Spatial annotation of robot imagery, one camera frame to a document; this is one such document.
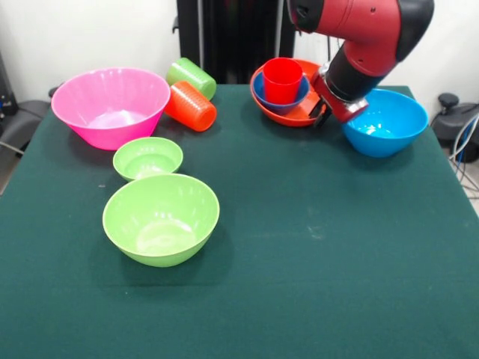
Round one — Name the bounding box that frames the black equipment box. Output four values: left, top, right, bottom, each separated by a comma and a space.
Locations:
0, 52, 19, 117

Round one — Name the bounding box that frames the green cup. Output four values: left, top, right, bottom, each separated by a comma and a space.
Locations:
165, 57, 218, 101

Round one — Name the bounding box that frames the small dark blue bowl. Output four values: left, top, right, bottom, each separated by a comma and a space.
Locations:
252, 73, 311, 116

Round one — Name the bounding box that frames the large light blue bowl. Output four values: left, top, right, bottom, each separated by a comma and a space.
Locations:
341, 88, 429, 159

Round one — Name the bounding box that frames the grey office chair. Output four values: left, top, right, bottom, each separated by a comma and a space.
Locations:
0, 99, 52, 156

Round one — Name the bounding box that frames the dark green table cloth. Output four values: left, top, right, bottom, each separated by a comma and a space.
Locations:
0, 82, 479, 359

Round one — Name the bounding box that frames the orange bowl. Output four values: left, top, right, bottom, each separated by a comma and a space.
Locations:
249, 58, 326, 128

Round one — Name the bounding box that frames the black chair base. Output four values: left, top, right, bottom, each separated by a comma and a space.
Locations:
430, 93, 479, 164

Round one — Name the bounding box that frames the large green bowl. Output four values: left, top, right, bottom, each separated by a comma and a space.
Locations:
102, 173, 221, 268

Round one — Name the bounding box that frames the large pink bowl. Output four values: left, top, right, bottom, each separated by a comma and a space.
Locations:
51, 67, 171, 151

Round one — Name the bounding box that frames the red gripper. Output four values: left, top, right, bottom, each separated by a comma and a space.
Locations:
308, 63, 370, 129

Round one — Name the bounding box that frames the red cup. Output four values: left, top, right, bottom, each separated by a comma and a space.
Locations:
262, 57, 304, 105

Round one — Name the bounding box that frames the small green bowl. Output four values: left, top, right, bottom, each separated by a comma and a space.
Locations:
112, 136, 184, 182

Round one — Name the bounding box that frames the bundle of floor cables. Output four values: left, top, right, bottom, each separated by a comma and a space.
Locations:
448, 111, 479, 197

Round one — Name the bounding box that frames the orange cup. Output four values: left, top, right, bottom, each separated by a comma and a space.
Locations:
164, 80, 218, 132

